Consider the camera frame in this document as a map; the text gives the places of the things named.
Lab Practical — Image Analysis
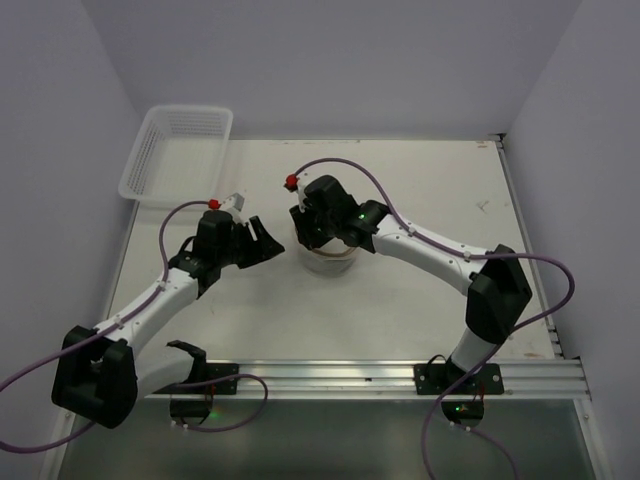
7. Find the white mesh laundry bag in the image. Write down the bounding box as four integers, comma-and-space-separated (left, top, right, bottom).
297, 239, 358, 277

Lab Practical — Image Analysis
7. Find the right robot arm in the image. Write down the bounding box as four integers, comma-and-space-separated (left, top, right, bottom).
284, 174, 532, 385

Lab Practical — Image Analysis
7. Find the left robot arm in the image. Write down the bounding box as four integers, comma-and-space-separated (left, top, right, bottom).
51, 210, 285, 429

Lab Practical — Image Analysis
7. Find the white plastic basket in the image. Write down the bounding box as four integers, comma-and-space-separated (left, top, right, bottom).
118, 104, 234, 205

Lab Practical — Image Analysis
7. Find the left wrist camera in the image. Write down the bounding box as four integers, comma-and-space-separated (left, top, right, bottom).
219, 193, 245, 224

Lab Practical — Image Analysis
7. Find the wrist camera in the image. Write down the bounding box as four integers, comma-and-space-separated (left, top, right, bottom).
284, 173, 307, 211
219, 193, 245, 224

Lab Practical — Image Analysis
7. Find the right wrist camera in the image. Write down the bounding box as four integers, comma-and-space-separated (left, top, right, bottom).
284, 173, 307, 211

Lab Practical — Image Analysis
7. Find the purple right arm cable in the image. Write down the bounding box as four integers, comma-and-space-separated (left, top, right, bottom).
292, 156, 576, 480

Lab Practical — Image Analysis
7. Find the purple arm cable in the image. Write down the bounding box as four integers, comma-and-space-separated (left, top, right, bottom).
292, 156, 576, 480
0, 198, 271, 454

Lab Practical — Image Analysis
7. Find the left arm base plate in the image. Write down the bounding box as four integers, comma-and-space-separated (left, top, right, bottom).
167, 363, 239, 397

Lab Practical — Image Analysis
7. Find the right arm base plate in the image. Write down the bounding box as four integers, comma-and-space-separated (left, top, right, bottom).
413, 362, 505, 396

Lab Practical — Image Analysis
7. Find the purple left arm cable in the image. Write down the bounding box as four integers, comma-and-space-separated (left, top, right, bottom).
0, 198, 271, 454

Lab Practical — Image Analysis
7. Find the aluminium right side rail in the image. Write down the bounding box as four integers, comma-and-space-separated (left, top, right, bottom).
491, 133, 573, 360

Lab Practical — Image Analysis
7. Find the aluminium rail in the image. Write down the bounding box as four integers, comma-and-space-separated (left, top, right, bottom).
232, 359, 590, 401
491, 133, 573, 360

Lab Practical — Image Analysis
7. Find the aluminium front rail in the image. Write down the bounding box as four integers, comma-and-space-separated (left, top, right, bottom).
232, 359, 590, 401

